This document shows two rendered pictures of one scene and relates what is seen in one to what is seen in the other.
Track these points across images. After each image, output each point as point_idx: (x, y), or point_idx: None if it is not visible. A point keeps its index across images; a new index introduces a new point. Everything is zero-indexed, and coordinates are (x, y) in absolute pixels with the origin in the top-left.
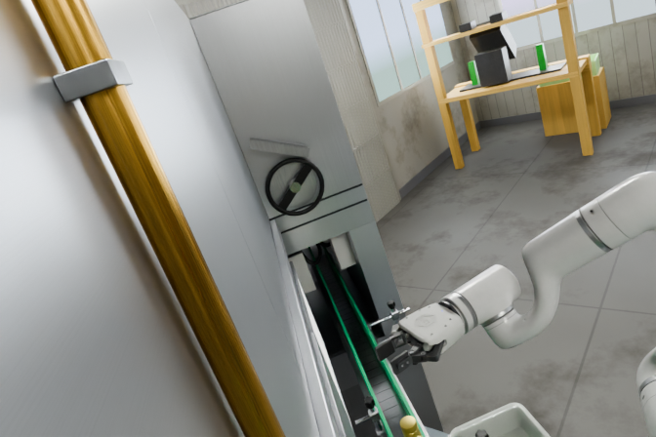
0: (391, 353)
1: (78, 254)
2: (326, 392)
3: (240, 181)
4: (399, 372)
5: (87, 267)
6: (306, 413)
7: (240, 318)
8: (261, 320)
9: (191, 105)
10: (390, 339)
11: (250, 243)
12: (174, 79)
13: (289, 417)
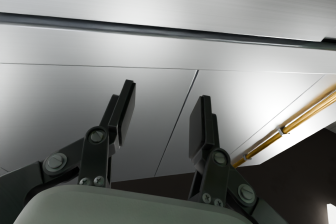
0: (125, 115)
1: (266, 148)
2: (184, 44)
3: (37, 147)
4: (210, 106)
5: (266, 148)
6: (242, 92)
7: (243, 135)
8: (224, 128)
9: (151, 161)
10: (119, 146)
11: (156, 134)
12: (167, 163)
13: (260, 115)
